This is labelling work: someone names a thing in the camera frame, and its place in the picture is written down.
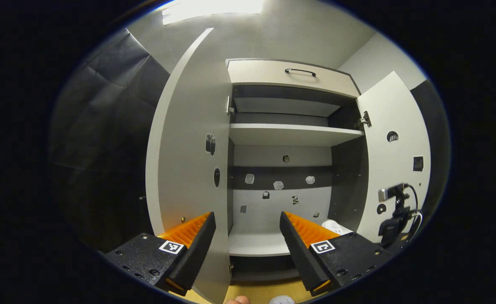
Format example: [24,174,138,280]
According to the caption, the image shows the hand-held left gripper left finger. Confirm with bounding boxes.
[104,211,217,296]

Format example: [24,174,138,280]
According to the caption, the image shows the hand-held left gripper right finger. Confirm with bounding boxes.
[279,211,396,297]

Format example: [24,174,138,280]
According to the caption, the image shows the white shoe cabinet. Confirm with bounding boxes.
[226,58,371,284]

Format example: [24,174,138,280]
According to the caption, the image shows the white shoe cabinet door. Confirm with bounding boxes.
[356,71,432,243]
[146,27,236,304]

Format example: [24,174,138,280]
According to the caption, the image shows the white cabinet shelf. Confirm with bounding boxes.
[229,123,366,147]
[234,97,342,118]

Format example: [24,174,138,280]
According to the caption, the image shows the black backdrop cloth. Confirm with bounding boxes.
[410,79,450,216]
[49,29,171,253]

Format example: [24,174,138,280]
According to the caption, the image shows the ceiling light panel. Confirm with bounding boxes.
[162,0,264,25]

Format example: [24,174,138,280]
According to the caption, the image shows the black cable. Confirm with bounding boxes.
[404,184,424,242]

